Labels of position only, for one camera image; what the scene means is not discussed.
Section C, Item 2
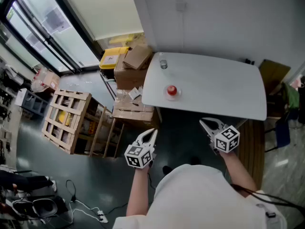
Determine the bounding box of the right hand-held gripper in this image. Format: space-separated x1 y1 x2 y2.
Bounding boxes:
199 117 241 156

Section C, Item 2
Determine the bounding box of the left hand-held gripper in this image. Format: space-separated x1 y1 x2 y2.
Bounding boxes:
124 128 159 170

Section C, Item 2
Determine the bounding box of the red apple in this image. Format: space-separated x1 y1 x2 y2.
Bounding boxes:
166 85 178 97

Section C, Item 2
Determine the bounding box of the person's right forearm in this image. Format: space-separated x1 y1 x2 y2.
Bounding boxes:
218 151 260 198

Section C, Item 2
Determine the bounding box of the person's left forearm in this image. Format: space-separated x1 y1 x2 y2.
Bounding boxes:
125 166 150 217

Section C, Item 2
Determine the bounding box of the brown wooden board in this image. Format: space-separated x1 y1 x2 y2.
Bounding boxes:
238 119 266 190

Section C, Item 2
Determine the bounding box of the white paper packet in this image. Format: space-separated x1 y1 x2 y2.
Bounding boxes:
128 87 142 100

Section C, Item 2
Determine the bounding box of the blue chair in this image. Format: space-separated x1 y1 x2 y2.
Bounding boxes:
264 113 293 154

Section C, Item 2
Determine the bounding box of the person's white shirt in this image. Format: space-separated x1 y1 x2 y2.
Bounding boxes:
112 163 289 229

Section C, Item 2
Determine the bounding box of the clear plastic water bottle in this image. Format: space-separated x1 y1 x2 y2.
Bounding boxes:
159 52 169 70

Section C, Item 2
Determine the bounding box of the brown cardboard box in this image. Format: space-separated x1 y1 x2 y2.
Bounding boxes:
258 59 292 96

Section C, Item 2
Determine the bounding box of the small flat cardboard box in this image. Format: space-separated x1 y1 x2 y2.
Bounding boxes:
122 44 153 71

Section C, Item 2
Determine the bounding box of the green cloth bag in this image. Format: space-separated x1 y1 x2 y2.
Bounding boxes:
282 82 301 110

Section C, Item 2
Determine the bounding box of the wooden slat crate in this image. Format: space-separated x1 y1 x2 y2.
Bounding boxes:
41 89 125 158

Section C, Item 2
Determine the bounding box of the yellow plastic bin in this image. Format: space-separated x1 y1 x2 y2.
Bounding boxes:
99 46 131 80

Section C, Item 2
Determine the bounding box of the white power strip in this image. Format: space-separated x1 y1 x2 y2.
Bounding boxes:
96 209 109 224

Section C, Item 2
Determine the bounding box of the small labelled cardboard box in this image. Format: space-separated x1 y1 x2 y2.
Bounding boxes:
42 71 61 91

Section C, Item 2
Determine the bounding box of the dark storage rack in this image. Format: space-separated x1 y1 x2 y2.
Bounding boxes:
14 88 50 117

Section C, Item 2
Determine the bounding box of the grey chair seat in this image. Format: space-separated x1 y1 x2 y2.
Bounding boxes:
31 198 59 218

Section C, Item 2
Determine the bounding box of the clear plastic bag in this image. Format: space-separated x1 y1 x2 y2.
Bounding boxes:
30 67 49 93

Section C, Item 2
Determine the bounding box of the white roller blind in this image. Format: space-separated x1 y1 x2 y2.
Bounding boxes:
57 0 145 42

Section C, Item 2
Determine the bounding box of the black framed glass door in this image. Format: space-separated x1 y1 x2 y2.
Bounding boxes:
0 0 101 76

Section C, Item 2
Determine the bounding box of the black floor cable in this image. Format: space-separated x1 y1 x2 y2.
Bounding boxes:
65 179 77 203

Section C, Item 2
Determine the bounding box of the white floor cable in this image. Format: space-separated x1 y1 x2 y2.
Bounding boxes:
68 200 101 222

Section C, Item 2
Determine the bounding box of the white wall cable conduit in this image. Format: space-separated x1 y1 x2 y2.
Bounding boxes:
181 10 186 53

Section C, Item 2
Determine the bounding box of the white wall socket box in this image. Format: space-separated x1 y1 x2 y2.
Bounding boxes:
175 0 187 12

